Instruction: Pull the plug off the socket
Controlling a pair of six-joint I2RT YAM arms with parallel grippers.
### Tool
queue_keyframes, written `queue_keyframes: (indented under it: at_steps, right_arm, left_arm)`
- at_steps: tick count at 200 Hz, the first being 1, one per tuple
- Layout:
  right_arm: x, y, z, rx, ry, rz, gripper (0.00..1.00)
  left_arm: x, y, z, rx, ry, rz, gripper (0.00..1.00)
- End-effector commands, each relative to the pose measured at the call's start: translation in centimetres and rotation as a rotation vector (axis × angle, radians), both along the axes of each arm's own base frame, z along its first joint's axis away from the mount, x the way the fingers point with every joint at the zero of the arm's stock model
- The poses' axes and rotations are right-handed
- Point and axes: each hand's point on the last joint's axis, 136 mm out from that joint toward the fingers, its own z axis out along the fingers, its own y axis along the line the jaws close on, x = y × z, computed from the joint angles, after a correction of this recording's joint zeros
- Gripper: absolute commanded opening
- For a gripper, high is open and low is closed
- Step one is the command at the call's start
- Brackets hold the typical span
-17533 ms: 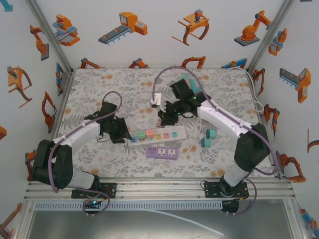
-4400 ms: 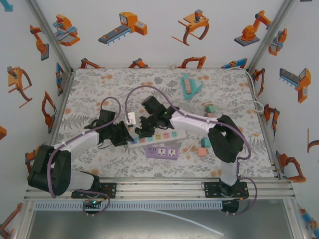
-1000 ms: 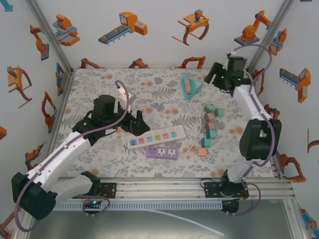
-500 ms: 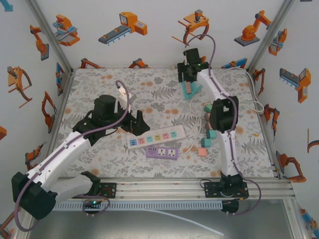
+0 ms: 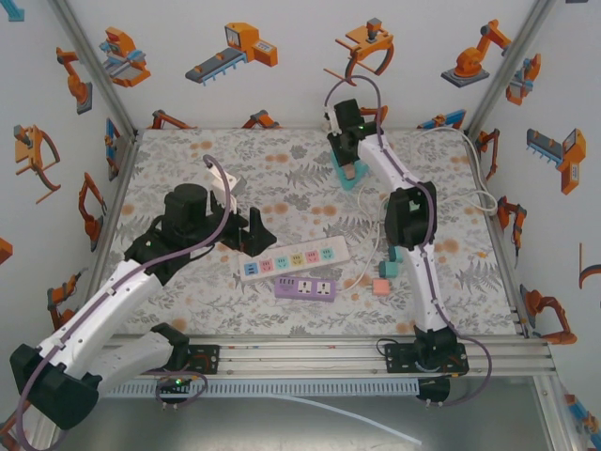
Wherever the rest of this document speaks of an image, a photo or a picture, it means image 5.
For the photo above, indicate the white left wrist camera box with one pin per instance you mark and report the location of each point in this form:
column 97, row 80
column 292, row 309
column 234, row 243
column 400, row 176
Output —
column 225, row 181

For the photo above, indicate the aluminium side rail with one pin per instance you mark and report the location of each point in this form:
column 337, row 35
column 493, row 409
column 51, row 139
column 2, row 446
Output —
column 508, row 263
column 114, row 211

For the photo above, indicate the salmon orange USB charger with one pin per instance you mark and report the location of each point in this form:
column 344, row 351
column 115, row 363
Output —
column 381, row 287

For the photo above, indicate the black controller box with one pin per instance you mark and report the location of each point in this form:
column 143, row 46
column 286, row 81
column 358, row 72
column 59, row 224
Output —
column 434, row 390
column 176, row 385

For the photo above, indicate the aluminium corner post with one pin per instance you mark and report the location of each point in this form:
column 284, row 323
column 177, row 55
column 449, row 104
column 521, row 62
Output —
column 98, row 70
column 507, row 70

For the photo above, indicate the teal USB charger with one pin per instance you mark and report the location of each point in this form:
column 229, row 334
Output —
column 390, row 269
column 396, row 254

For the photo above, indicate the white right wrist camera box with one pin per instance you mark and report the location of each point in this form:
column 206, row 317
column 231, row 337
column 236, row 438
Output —
column 329, row 119

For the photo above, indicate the aluminium front rail base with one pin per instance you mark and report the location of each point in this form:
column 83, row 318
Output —
column 305, row 359

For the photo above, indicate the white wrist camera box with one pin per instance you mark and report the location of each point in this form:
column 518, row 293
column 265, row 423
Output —
column 225, row 181
column 329, row 119

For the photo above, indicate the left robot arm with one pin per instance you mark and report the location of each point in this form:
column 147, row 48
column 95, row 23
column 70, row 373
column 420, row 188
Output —
column 94, row 319

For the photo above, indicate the brown pink USB charger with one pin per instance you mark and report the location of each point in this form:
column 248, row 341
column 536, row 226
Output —
column 349, row 173

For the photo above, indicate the purple power strip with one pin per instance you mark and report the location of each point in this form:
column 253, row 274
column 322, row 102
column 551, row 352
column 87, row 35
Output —
column 305, row 287

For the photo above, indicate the floral print table cover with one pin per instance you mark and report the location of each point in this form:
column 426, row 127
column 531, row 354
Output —
column 211, row 305

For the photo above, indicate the white multi-socket power strip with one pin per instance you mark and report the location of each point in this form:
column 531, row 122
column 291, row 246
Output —
column 288, row 268

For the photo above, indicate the teal triangular power strip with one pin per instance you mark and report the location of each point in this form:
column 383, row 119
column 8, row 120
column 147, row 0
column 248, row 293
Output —
column 360, row 177

